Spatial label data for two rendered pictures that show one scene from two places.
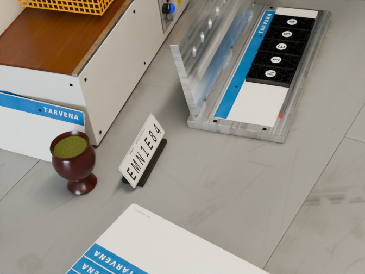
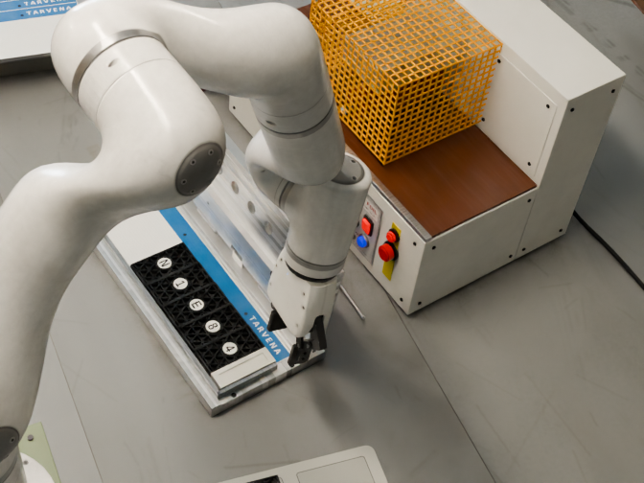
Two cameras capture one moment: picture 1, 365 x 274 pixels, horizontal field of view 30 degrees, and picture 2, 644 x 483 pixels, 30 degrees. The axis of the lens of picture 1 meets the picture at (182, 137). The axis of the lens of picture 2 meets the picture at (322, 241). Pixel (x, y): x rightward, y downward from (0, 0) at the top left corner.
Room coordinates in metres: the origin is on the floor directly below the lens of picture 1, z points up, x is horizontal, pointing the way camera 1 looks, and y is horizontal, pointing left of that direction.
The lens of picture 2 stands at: (1.82, -1.25, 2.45)
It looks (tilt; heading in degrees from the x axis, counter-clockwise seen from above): 49 degrees down; 111
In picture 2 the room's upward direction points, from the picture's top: 8 degrees clockwise
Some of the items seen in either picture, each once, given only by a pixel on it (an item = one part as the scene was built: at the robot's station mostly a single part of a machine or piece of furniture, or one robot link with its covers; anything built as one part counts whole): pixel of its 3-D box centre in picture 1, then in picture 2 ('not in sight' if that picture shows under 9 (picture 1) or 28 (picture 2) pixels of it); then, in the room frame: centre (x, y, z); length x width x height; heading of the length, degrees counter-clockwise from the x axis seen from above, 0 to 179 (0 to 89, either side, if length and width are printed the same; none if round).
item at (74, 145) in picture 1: (76, 164); not in sight; (0.94, 0.21, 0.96); 0.09 x 0.09 x 0.11
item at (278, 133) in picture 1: (264, 63); (195, 282); (1.20, -0.21, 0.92); 0.44 x 0.21 x 0.04; 152
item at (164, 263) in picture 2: (270, 75); (164, 264); (1.15, -0.21, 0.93); 0.10 x 0.05 x 0.01; 62
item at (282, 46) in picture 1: (281, 48); (196, 307); (1.23, -0.25, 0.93); 0.10 x 0.05 x 0.01; 62
